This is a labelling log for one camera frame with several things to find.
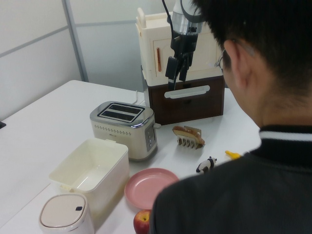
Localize person in dark jacket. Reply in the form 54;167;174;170
149;0;312;234

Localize toast bread slice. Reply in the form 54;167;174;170
172;125;206;147

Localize cream two-slot toaster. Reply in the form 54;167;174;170
89;101;162;161

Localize thin metal eyeglasses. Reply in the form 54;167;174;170
214;48;226;74

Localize red apple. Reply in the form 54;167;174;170
133;209;152;234

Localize white drawer handle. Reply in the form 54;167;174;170
164;85;210;99

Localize silver wire toast rack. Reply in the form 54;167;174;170
175;129;204;150

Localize yellow banana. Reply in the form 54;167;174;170
224;150;242;160

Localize panda toy figure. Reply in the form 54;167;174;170
196;156;218;174

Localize cream toy kitchen cabinet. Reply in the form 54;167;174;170
136;7;224;86

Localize brown wooden drawer box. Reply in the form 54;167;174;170
148;74;225;126

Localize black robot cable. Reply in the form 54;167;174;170
161;0;176;49

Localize white plastic storage box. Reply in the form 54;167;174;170
48;138;130;231

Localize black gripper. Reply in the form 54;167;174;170
165;31;199;91

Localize small white lidded bin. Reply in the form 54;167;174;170
38;193;95;234

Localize grey partition post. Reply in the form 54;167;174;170
65;0;89;82

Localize pink plate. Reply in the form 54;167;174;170
124;167;180;211

